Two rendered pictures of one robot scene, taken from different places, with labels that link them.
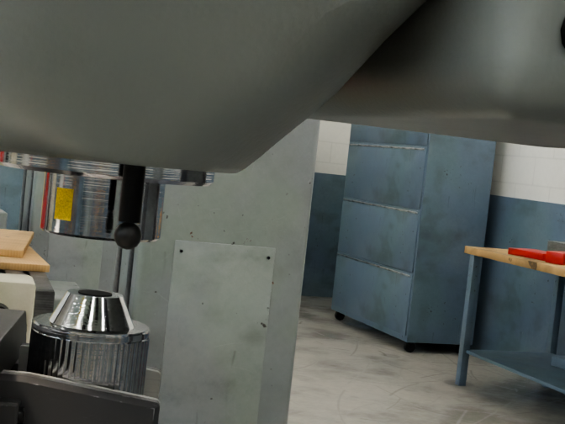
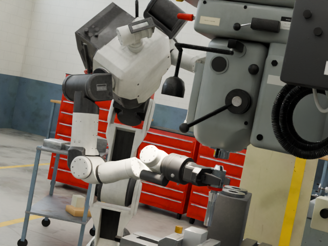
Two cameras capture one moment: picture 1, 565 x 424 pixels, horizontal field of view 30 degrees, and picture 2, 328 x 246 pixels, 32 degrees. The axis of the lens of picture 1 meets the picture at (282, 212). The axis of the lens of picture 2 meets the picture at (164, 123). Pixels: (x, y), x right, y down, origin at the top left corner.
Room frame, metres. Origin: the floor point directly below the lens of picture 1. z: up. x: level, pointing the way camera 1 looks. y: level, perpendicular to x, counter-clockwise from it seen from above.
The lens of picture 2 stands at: (-0.96, -0.94, 1.44)
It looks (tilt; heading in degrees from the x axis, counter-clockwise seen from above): 3 degrees down; 43
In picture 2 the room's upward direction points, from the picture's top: 11 degrees clockwise
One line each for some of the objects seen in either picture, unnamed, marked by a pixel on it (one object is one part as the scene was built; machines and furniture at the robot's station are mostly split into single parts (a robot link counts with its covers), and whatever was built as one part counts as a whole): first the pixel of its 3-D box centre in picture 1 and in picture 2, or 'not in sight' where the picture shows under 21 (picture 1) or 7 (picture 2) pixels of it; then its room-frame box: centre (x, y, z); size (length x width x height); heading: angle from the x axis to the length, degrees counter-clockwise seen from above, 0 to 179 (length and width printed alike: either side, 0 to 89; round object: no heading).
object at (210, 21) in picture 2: not in sight; (260, 28); (0.43, 0.03, 1.68); 0.34 x 0.24 x 0.10; 111
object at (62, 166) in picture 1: (107, 164); (222, 148); (0.42, 0.07, 1.31); 0.09 x 0.09 x 0.01
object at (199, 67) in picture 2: not in sight; (197, 97); (0.38, 0.17, 1.44); 0.04 x 0.04 x 0.21; 21
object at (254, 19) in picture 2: not in sight; (256, 26); (0.32, -0.04, 1.66); 0.12 x 0.04 x 0.04; 111
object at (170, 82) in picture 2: not in sight; (174, 86); (0.35, 0.25, 1.47); 0.07 x 0.07 x 0.06
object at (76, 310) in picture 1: (93, 307); (218, 167); (0.42, 0.07, 1.25); 0.03 x 0.03 x 0.01
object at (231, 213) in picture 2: not in sight; (229, 215); (0.78, 0.24, 1.04); 0.22 x 0.12 x 0.20; 30
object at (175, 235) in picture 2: not in sight; (175, 240); (0.30, 0.09, 1.03); 0.12 x 0.06 x 0.04; 21
